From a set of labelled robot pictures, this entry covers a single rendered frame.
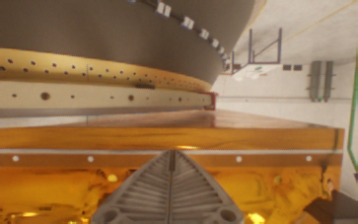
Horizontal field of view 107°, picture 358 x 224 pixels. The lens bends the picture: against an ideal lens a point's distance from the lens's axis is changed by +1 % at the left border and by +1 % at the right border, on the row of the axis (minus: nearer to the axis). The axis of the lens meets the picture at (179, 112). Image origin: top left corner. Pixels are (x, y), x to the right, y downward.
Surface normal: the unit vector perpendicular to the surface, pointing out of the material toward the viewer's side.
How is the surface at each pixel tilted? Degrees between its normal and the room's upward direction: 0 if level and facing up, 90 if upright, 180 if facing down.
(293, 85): 90
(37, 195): 135
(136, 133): 90
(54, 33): 62
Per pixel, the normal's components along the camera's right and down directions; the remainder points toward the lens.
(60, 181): 0.00, -0.62
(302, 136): 0.02, 0.07
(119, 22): 0.49, 0.53
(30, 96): 0.40, 0.07
